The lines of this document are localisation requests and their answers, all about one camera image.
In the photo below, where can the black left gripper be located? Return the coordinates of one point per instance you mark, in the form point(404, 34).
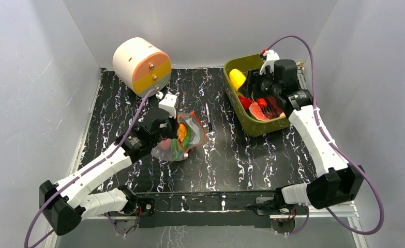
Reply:
point(175, 125)

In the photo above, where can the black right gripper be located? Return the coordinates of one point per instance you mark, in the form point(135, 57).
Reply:
point(259, 87)

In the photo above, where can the pink peach toy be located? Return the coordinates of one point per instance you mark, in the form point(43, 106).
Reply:
point(166, 144)

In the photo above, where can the clear zip top bag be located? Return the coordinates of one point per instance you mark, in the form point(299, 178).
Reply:
point(194, 127)

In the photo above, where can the green chili pepper toy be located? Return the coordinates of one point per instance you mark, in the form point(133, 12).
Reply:
point(180, 148)

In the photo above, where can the yellow mango toy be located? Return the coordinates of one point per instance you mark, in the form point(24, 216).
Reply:
point(237, 79)

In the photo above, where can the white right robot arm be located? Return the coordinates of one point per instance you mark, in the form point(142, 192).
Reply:
point(338, 181)

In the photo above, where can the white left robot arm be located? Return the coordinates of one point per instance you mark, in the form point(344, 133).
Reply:
point(68, 202)

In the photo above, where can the red chili pepper toy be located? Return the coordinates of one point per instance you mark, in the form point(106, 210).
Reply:
point(262, 103)

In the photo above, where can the orange brown papaya slice toy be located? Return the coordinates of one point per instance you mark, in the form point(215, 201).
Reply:
point(275, 109)

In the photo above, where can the pink watermelon slice toy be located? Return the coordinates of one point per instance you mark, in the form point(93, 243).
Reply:
point(256, 112)

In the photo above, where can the red bell pepper toy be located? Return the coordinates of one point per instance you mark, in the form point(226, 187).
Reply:
point(245, 102)

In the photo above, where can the black and white pen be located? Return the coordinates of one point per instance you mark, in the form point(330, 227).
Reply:
point(210, 127)

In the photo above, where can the olive green plastic bin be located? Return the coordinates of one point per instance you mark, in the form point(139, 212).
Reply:
point(251, 126)

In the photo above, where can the round white drawer cabinet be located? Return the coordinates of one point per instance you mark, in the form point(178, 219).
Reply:
point(141, 66)

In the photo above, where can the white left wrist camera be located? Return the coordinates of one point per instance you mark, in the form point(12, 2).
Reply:
point(168, 103)

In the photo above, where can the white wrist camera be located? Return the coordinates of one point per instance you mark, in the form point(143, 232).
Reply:
point(168, 103)
point(269, 58)

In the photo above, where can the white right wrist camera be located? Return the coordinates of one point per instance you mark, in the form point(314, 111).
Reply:
point(269, 58)

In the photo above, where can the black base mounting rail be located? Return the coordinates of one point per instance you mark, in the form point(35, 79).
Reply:
point(212, 208)

